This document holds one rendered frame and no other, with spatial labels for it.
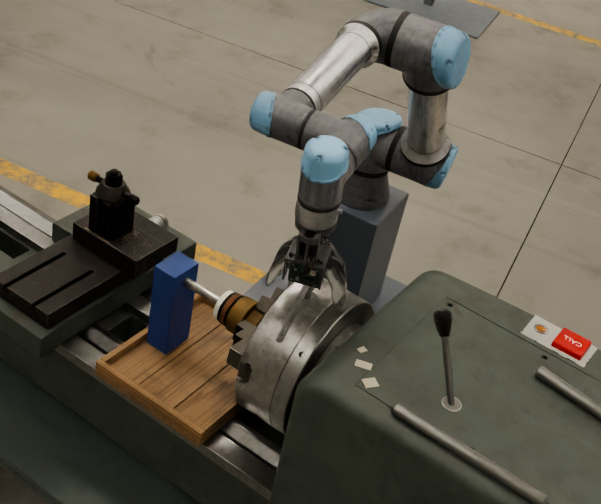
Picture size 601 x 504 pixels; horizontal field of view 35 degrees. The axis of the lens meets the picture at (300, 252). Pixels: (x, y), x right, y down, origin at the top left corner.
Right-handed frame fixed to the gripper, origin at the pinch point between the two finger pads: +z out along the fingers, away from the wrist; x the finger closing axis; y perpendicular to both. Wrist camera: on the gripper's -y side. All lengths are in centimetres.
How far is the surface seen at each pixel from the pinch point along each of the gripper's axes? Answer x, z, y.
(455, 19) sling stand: -4, 175, -476
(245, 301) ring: -13.8, 15.6, -8.9
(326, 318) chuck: 4.8, 4.2, 0.8
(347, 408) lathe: 13.9, 1.5, 22.9
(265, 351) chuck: -4.6, 9.9, 8.0
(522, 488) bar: 44, -2, 31
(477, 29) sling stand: 12, 175, -469
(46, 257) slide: -65, 30, -19
